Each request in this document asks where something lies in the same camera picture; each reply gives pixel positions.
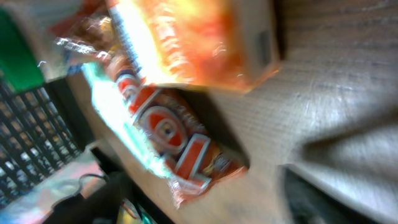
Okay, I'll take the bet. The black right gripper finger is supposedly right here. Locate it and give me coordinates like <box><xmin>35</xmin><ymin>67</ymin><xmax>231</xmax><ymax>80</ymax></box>
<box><xmin>281</xmin><ymin>165</ymin><xmax>377</xmax><ymax>224</ymax></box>

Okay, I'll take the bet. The red chocolate bar wrapper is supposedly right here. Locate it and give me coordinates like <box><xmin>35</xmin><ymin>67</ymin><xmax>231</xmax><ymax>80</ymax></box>
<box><xmin>50</xmin><ymin>16</ymin><xmax>248</xmax><ymax>207</ymax></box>

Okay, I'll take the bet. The orange snack packet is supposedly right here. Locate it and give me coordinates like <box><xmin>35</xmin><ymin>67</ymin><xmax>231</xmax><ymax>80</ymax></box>
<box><xmin>105</xmin><ymin>0</ymin><xmax>280</xmax><ymax>94</ymax></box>

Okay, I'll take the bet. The white teal wipes pack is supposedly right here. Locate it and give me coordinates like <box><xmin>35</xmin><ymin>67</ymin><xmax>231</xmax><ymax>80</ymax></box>
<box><xmin>81</xmin><ymin>62</ymin><xmax>172</xmax><ymax>179</ymax></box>

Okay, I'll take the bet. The green lid jar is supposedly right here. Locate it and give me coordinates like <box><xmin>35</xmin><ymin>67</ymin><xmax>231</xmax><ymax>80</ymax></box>
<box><xmin>1</xmin><ymin>7</ymin><xmax>45</xmax><ymax>92</ymax></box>

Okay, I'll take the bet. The grey plastic basket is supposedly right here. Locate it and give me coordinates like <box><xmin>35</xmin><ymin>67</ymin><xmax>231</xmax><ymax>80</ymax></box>
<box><xmin>1</xmin><ymin>79</ymin><xmax>95</xmax><ymax>208</ymax></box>

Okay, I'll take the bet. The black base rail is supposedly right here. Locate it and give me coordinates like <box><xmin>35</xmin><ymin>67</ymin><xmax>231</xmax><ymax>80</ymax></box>
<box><xmin>44</xmin><ymin>147</ymin><xmax>173</xmax><ymax>224</ymax></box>

